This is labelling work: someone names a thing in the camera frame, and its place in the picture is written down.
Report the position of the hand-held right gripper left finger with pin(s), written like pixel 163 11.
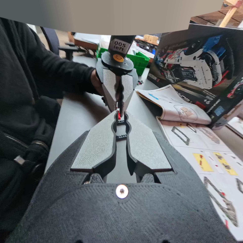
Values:
pixel 95 148

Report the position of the lego instruction booklet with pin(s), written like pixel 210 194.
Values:
pixel 180 110

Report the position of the pile of lego pieces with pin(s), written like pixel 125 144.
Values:
pixel 140 82

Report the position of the document holder stand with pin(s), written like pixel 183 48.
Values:
pixel 235 123

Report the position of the black office chair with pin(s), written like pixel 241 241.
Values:
pixel 49 38

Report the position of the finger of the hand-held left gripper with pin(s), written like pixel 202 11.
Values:
pixel 109 85
pixel 127 85

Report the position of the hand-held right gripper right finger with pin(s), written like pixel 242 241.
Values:
pixel 148 148

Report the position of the person's black jacket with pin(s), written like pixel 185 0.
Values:
pixel 19 95

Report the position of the person's left hand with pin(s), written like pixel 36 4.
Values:
pixel 95 83

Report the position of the small red lego piece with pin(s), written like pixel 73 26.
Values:
pixel 119 114

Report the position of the black rectangular lego frame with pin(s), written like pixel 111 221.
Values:
pixel 121 136

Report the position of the green plastic bin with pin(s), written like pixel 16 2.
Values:
pixel 140 62

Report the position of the background storage shelves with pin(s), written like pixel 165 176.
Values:
pixel 148 39

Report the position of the lego set cardboard box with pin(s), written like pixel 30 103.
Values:
pixel 189 62

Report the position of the person's left forearm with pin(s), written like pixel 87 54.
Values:
pixel 76 76

